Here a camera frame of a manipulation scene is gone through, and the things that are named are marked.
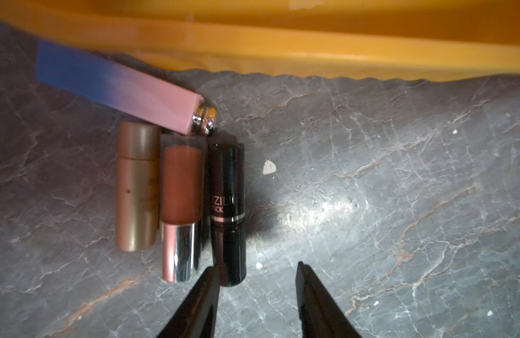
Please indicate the blue pink lip gloss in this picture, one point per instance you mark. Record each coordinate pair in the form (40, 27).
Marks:
(124, 89)

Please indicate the rose gold lipstick tube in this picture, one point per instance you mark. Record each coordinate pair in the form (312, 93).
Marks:
(182, 187)

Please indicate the beige lipstick tube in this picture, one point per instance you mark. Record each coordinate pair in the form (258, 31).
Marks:
(137, 186)

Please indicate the black lipstick group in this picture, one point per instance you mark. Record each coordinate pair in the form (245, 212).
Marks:
(227, 211)

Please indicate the yellow plastic storage box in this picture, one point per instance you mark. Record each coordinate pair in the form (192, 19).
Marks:
(432, 40)

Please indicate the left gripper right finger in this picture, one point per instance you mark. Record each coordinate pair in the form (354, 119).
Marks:
(318, 312)

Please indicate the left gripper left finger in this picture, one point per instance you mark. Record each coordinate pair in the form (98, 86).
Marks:
(196, 316)

